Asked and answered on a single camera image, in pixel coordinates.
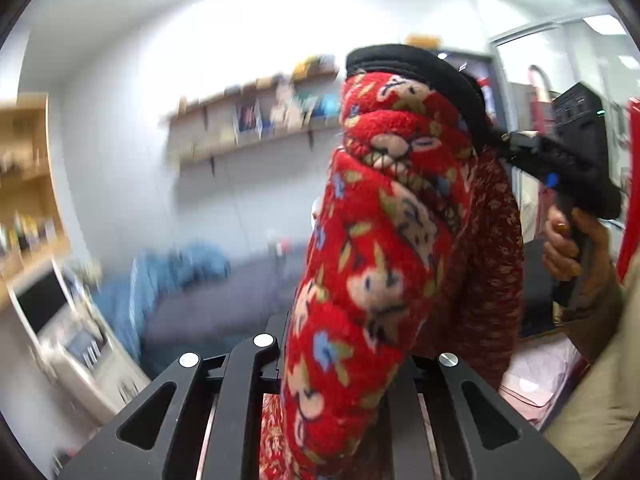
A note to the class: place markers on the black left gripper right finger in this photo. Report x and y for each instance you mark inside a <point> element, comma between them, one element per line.
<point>445,422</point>

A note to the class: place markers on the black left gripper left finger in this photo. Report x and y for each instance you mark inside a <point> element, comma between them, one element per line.
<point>200,419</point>

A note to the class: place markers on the red floral quilted jacket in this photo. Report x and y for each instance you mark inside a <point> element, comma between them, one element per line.
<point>417,250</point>

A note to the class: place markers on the beige right sleeve forearm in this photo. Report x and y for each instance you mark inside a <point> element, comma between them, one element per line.
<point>604,328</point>

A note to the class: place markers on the person's right hand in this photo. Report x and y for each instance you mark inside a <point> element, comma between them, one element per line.
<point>561,252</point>

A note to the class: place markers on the red curtain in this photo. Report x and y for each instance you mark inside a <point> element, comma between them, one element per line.
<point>630,241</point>

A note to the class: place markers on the pink polka dot sheet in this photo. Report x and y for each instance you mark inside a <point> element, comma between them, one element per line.
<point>539,370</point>

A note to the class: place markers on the white air conditioner unit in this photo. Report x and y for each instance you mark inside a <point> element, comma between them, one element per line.
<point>72,343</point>

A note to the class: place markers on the wooden bookcase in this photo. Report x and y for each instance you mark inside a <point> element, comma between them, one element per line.
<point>31,225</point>

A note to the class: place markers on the wooden wall shelf with items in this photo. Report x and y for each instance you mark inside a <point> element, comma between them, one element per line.
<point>302,103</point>

